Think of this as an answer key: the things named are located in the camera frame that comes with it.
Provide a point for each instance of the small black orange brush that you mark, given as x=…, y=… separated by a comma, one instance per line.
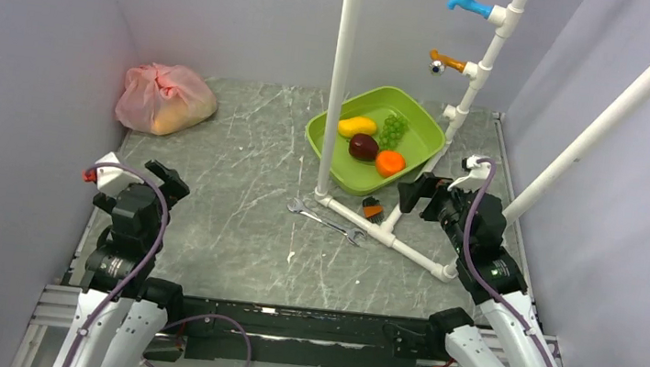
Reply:
x=373, y=210

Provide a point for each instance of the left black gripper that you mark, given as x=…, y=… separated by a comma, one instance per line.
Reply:
x=173, y=186

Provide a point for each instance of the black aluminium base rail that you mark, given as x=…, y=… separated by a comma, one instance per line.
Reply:
x=210, y=329

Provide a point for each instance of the silver open-end wrench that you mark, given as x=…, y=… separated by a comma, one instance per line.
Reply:
x=297, y=206

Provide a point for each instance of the white diagonal pole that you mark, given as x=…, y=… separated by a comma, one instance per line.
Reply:
x=633, y=96

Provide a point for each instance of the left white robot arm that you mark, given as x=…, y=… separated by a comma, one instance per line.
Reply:
x=121, y=306

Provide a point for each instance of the dark red fake apple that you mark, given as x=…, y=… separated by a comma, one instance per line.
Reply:
x=363, y=147

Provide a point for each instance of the orange plastic faucet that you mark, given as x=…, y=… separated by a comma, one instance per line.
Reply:
x=439, y=63

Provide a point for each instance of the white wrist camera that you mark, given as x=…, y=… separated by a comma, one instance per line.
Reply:
x=108, y=180
x=479, y=171

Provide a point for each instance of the white PVC pipe frame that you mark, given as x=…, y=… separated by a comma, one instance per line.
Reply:
x=505, y=19

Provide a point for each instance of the blue plastic faucet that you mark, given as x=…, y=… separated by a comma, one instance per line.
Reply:
x=472, y=6

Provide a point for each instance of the yellow fake mango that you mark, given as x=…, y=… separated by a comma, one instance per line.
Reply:
x=349, y=127

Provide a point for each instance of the pink plastic bag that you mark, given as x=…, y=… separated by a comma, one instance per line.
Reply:
x=159, y=99

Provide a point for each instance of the orange fake persimmon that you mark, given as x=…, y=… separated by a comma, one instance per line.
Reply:
x=389, y=163

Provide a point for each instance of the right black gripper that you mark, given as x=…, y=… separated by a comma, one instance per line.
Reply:
x=426, y=187

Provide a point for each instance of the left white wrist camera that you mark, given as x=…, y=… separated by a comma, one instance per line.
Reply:
x=108, y=180

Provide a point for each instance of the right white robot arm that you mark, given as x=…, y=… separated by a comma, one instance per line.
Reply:
x=474, y=224

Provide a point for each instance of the green fake grapes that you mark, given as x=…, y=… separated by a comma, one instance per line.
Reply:
x=392, y=132

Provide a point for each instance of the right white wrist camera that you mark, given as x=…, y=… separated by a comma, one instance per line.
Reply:
x=479, y=171

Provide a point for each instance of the green plastic tray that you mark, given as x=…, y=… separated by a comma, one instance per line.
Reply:
x=423, y=139

